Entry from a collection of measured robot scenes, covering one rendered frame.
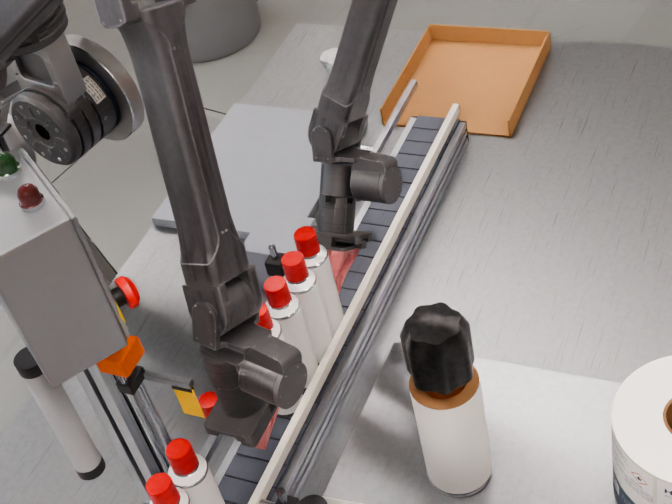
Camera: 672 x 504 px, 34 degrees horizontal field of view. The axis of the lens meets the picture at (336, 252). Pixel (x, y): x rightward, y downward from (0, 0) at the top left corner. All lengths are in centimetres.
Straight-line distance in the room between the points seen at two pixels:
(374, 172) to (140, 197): 201
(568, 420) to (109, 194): 233
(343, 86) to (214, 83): 239
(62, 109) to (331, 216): 48
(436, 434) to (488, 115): 91
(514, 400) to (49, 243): 75
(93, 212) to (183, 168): 239
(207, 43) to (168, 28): 288
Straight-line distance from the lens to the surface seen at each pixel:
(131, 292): 122
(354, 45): 160
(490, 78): 227
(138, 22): 119
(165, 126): 121
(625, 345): 173
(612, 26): 392
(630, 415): 140
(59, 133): 186
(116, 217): 354
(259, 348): 126
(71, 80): 185
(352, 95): 162
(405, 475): 154
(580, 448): 155
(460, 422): 139
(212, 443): 154
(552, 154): 207
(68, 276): 115
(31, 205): 114
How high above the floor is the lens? 213
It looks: 42 degrees down
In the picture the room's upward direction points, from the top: 14 degrees counter-clockwise
